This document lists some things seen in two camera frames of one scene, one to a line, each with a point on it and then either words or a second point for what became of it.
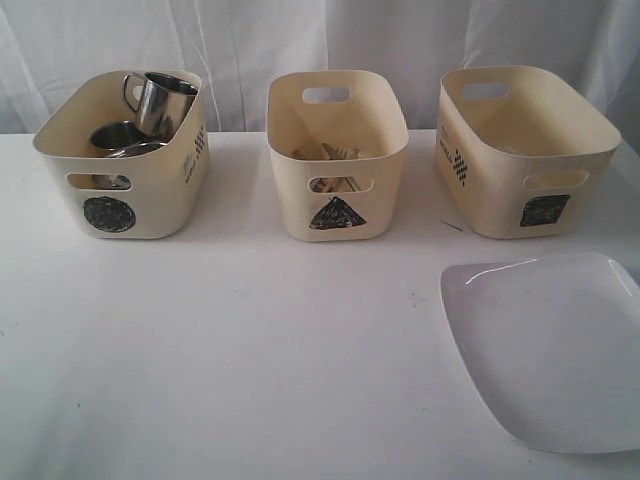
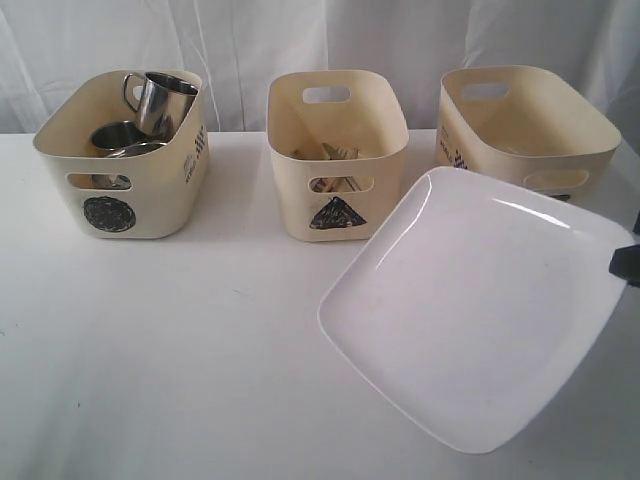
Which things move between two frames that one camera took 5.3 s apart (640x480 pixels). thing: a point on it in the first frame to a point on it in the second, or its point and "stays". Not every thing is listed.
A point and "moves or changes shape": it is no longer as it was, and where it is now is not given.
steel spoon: x=316 y=185 stays
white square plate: x=555 y=344 moves or changes shape
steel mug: x=117 y=135 stays
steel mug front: x=161 y=101 stays
